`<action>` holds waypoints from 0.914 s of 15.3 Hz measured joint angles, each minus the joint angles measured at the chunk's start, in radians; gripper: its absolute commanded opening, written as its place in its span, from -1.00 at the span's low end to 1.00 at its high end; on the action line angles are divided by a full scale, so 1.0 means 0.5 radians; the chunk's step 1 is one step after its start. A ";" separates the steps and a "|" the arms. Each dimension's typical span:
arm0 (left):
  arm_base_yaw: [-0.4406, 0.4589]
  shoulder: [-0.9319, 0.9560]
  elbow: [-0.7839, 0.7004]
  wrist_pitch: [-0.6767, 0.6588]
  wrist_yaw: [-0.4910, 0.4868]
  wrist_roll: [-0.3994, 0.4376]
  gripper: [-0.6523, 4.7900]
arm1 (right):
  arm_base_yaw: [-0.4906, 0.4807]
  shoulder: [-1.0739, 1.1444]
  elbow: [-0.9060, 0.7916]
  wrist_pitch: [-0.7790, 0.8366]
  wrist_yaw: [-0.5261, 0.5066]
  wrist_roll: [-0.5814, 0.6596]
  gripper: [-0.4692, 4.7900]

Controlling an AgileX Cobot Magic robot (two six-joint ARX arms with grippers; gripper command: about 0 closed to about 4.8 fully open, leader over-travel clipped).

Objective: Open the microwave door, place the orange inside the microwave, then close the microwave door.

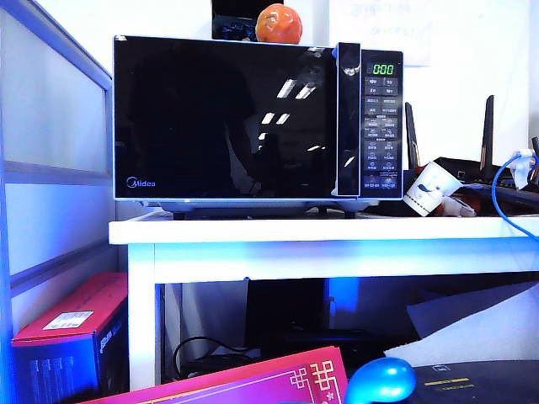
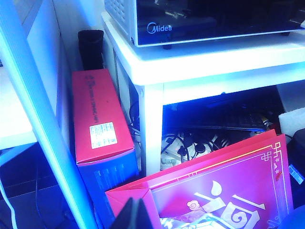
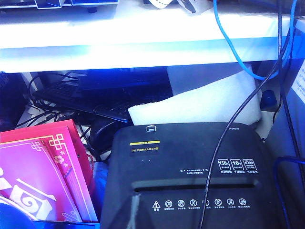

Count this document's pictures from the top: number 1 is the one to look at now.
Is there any dark bag with blue wrappers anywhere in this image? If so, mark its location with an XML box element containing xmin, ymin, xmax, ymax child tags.
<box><xmin>211</xmin><ymin>0</ymin><xmax>270</xmax><ymax>42</ymax></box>

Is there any white cable tag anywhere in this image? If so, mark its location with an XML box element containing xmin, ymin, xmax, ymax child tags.
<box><xmin>510</xmin><ymin>149</ymin><xmax>538</xmax><ymax>189</ymax></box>

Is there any Midea microwave oven body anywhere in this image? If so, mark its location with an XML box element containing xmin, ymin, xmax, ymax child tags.
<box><xmin>141</xmin><ymin>41</ymin><xmax>404</xmax><ymax>221</ymax></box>

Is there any black computer case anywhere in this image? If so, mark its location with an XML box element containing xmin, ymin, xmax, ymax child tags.
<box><xmin>245</xmin><ymin>277</ymin><xmax>328</xmax><ymax>338</ymax></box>

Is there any red and blue cardboard box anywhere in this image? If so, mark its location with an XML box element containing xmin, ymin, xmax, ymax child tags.
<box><xmin>11</xmin><ymin>272</ymin><xmax>130</xmax><ymax>404</ymax></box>

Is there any glossy blue computer mouse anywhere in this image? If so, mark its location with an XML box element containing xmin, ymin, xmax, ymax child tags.
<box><xmin>344</xmin><ymin>357</ymin><xmax>418</xmax><ymax>404</ymax></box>

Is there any black box with gold text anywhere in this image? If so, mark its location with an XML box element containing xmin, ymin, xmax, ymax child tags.
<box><xmin>403</xmin><ymin>359</ymin><xmax>539</xmax><ymax>404</ymax></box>

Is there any grey framed frosted partition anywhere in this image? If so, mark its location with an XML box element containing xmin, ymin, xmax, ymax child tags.
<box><xmin>0</xmin><ymin>0</ymin><xmax>117</xmax><ymax>404</ymax></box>

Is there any black router with antennas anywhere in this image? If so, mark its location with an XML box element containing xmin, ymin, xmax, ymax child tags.
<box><xmin>403</xmin><ymin>94</ymin><xmax>539</xmax><ymax>214</ymax></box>

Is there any grey paper board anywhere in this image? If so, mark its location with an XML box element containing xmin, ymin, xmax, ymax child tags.
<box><xmin>406</xmin><ymin>280</ymin><xmax>539</xmax><ymax>340</ymax></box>

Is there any black power adapter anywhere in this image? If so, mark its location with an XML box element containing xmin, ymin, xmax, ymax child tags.
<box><xmin>180</xmin><ymin>352</ymin><xmax>258</xmax><ymax>378</ymax></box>

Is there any red and white small packet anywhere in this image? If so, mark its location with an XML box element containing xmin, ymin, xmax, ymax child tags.
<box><xmin>435</xmin><ymin>187</ymin><xmax>483</xmax><ymax>216</ymax></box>

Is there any orange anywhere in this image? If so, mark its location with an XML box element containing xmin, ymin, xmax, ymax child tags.
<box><xmin>255</xmin><ymin>3</ymin><xmax>304</xmax><ymax>45</ymax></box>

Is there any blue network cable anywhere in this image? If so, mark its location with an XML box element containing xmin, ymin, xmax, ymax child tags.
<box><xmin>491</xmin><ymin>151</ymin><xmax>539</xmax><ymax>239</ymax></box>

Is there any white foam sheet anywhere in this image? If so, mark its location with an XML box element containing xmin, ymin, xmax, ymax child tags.
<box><xmin>383</xmin><ymin>317</ymin><xmax>539</xmax><ymax>368</ymax></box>

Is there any white table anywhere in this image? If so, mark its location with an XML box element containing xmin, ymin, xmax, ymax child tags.
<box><xmin>108</xmin><ymin>212</ymin><xmax>539</xmax><ymax>392</ymax></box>

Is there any white paper cup blue print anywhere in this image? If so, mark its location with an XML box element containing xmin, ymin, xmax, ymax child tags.
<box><xmin>403</xmin><ymin>160</ymin><xmax>462</xmax><ymax>218</ymax></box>

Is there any black power cable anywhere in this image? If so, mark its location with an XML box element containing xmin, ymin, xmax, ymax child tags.
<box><xmin>173</xmin><ymin>335</ymin><xmax>260</xmax><ymax>380</ymax></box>

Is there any magenta box with gold pattern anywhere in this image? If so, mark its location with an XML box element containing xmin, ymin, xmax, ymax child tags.
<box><xmin>79</xmin><ymin>345</ymin><xmax>350</xmax><ymax>404</ymax></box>

